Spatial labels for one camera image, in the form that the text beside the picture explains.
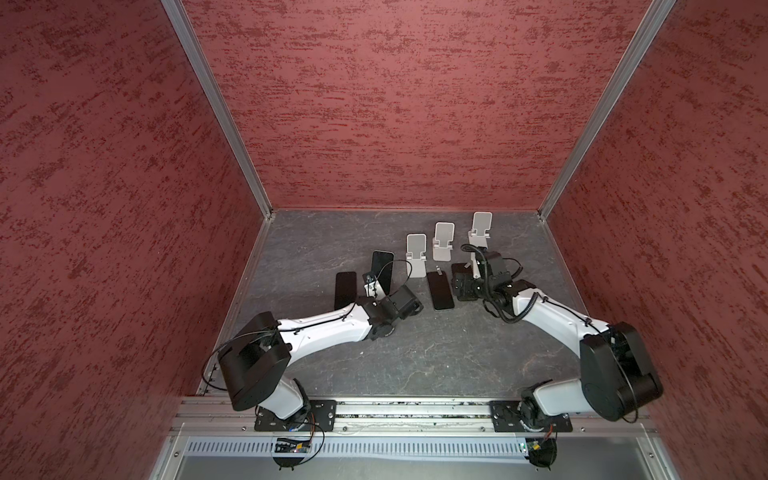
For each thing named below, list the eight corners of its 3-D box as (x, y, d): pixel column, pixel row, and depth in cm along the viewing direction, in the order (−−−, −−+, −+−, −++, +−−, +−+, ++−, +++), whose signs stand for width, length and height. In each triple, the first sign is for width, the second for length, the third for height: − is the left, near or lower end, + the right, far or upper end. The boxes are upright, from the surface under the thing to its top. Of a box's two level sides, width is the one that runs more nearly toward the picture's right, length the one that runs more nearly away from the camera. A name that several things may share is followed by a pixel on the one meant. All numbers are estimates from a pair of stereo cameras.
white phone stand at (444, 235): (433, 261, 108) (437, 242, 99) (431, 241, 114) (434, 222, 105) (452, 261, 108) (457, 242, 99) (449, 241, 114) (454, 222, 105)
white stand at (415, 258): (407, 277, 103) (408, 257, 94) (406, 254, 109) (407, 234, 100) (425, 277, 103) (428, 257, 94) (423, 254, 109) (426, 234, 100)
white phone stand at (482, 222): (470, 247, 112) (477, 228, 103) (466, 230, 117) (472, 211, 109) (488, 247, 112) (496, 228, 103) (484, 230, 117) (491, 211, 109)
